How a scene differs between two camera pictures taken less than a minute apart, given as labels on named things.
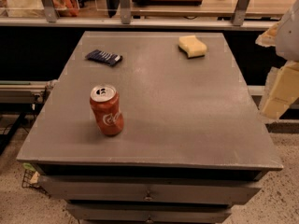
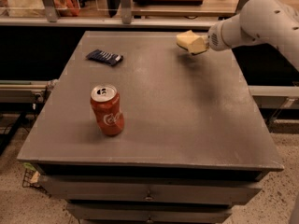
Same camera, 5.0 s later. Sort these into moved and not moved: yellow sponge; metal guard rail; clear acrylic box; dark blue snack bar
Moved: yellow sponge
Not moved: metal guard rail; dark blue snack bar; clear acrylic box
